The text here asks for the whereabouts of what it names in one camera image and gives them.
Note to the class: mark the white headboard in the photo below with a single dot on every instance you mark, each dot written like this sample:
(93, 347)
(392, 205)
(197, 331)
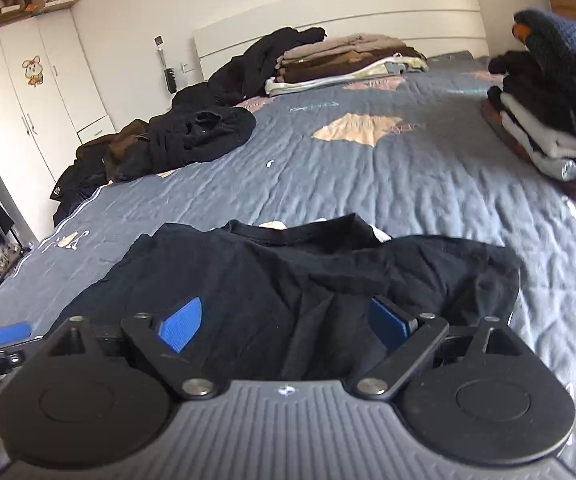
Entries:
(368, 10)

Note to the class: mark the black t-shirt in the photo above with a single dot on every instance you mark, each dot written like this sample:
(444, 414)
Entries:
(268, 280)

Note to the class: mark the white wardrobe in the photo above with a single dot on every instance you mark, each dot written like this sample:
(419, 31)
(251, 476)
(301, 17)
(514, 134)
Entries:
(23, 125)

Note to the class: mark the mouse sticker with pink bow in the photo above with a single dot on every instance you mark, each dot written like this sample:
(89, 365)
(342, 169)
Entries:
(32, 71)

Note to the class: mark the brown garment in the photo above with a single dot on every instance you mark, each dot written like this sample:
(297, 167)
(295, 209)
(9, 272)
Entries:
(123, 155)

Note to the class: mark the stack of folded brown clothes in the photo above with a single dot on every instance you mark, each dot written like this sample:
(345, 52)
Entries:
(348, 60)

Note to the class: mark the black hairbrush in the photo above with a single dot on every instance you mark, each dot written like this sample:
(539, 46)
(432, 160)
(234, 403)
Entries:
(170, 80)

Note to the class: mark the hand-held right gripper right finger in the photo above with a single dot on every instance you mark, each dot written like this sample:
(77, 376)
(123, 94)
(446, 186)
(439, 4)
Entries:
(390, 325)

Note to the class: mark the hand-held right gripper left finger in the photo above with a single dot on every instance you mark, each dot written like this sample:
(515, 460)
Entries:
(183, 325)

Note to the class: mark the stack of folded dark clothes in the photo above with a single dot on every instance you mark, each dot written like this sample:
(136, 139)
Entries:
(553, 100)

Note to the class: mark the black jacket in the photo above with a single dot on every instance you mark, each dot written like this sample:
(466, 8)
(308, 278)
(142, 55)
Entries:
(78, 180)

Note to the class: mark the crumpled black garment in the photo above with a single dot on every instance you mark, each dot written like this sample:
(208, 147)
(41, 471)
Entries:
(198, 135)

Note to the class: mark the bed with grey-blue quilt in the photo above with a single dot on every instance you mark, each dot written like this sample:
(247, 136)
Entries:
(393, 175)

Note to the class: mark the pile of black clothes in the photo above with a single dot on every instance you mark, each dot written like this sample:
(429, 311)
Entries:
(248, 65)

